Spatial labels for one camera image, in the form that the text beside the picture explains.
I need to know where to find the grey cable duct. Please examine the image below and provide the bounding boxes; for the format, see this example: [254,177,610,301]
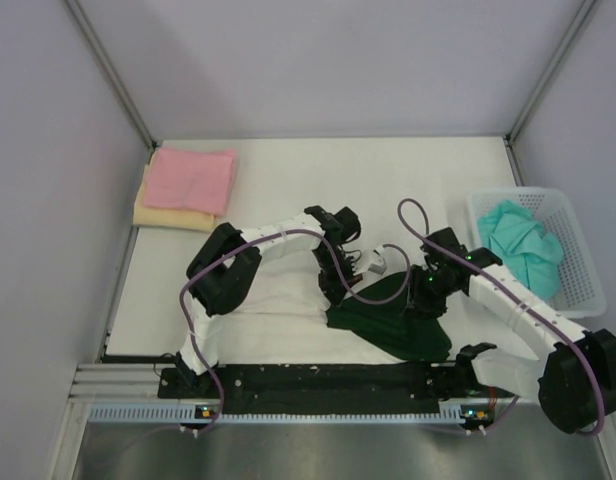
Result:
[87,402,489,425]

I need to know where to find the white plastic basket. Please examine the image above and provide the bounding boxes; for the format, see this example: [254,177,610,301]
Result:
[467,187,607,319]

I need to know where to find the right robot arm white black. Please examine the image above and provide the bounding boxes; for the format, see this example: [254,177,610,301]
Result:
[411,228,616,435]

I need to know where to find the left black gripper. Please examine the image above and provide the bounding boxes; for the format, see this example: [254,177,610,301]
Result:
[312,246,362,308]

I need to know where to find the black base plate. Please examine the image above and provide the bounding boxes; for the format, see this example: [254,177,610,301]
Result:
[158,362,513,415]

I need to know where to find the left aluminium frame post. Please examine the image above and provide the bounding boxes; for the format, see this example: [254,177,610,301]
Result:
[61,0,157,150]

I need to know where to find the folded beige t shirt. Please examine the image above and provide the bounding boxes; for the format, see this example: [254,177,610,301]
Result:
[133,165,216,232]

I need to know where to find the teal t shirt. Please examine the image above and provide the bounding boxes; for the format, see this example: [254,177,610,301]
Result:
[477,200,564,301]

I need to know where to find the aluminium frame post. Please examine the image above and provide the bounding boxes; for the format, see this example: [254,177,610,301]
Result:
[61,0,157,150]
[505,0,601,147]

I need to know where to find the folded pink t shirt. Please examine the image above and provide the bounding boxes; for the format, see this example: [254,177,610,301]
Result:
[142,147,237,217]

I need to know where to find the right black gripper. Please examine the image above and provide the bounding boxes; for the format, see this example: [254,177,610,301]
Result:
[399,264,459,321]

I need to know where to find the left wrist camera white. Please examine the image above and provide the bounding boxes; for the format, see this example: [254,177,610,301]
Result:
[363,245,387,275]

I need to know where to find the white and green t shirt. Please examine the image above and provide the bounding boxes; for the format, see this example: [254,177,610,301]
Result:
[201,267,452,365]

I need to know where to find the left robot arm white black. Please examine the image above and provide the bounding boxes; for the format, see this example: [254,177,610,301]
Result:
[175,205,363,397]

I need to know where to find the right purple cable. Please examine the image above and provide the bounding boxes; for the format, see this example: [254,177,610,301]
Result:
[397,198,607,436]

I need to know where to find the right aluminium frame post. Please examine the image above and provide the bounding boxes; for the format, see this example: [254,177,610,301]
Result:
[505,0,601,147]

